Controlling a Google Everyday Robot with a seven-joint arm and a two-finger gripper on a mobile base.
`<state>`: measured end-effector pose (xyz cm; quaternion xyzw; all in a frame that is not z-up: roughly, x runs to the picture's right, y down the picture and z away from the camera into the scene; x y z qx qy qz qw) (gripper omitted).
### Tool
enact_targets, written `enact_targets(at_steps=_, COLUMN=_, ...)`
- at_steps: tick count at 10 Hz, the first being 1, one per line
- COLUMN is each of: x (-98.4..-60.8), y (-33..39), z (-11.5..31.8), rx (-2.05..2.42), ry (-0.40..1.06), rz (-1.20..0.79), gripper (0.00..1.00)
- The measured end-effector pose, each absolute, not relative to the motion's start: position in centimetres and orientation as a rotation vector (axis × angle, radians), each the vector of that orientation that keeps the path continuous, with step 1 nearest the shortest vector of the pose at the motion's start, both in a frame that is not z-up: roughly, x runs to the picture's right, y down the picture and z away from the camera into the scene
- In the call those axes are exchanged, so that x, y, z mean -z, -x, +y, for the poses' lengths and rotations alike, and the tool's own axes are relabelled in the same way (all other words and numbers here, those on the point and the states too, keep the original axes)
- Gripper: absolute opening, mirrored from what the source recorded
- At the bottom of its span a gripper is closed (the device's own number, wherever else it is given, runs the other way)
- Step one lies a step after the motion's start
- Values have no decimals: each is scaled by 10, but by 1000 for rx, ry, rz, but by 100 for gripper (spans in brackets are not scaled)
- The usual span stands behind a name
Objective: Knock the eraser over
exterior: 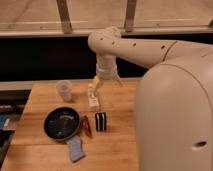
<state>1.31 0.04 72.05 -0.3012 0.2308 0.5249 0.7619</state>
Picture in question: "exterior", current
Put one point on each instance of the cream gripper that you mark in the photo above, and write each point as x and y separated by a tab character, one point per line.
105	73

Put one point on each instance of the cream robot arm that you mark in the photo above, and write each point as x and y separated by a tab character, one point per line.
173	102

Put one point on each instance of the black and white eraser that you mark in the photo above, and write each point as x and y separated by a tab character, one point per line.
101	121

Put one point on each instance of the clear plastic cup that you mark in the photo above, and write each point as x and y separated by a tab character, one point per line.
64	90

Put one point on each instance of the red small tool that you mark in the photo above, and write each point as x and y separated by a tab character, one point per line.
86	126

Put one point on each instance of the black round plate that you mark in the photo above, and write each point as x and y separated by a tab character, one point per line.
62	123

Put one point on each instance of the grey folded cloth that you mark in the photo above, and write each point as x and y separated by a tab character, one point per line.
75	148

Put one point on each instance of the right metal window post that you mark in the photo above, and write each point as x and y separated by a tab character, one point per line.
130	15

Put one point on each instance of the metal window post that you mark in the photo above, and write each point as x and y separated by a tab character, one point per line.
130	15
64	16

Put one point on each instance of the left metal window post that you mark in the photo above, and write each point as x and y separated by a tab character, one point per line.
64	16

